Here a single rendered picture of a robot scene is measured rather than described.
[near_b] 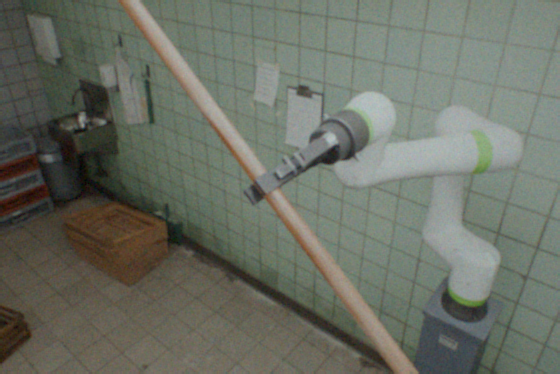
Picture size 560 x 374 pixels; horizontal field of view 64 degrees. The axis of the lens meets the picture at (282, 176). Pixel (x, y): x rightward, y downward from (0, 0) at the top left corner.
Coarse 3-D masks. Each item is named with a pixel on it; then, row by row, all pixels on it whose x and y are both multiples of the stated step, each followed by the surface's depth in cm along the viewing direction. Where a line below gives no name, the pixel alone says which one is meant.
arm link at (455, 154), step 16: (400, 144) 107; (416, 144) 107; (432, 144) 108; (448, 144) 109; (464, 144) 110; (352, 160) 99; (368, 160) 98; (384, 160) 102; (400, 160) 104; (416, 160) 106; (432, 160) 107; (448, 160) 109; (464, 160) 110; (336, 176) 105; (352, 176) 101; (368, 176) 101; (384, 176) 103; (400, 176) 106; (416, 176) 109; (432, 176) 113
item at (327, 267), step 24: (120, 0) 76; (144, 24) 75; (168, 48) 75; (192, 72) 75; (192, 96) 74; (216, 120) 73; (240, 144) 73; (264, 168) 74; (288, 216) 72; (312, 240) 72; (336, 264) 72; (336, 288) 71; (360, 312) 70; (384, 336) 70; (408, 360) 71
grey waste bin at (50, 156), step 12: (36, 144) 405; (48, 144) 405; (48, 156) 398; (60, 156) 404; (48, 168) 405; (60, 168) 408; (48, 180) 411; (60, 180) 413; (72, 180) 421; (60, 192) 418; (72, 192) 425
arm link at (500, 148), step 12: (468, 132) 114; (480, 132) 114; (492, 132) 114; (504, 132) 115; (516, 132) 117; (480, 144) 111; (492, 144) 112; (504, 144) 113; (516, 144) 114; (480, 156) 111; (492, 156) 112; (504, 156) 113; (516, 156) 115; (480, 168) 113; (492, 168) 114; (504, 168) 116
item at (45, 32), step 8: (32, 16) 365; (40, 16) 364; (48, 16) 366; (32, 24) 369; (40, 24) 360; (48, 24) 359; (56, 24) 364; (32, 32) 375; (40, 32) 365; (48, 32) 361; (56, 32) 366; (40, 40) 371; (48, 40) 363; (56, 40) 368; (40, 48) 377; (48, 48) 367; (56, 48) 369; (48, 56) 373; (56, 56) 371
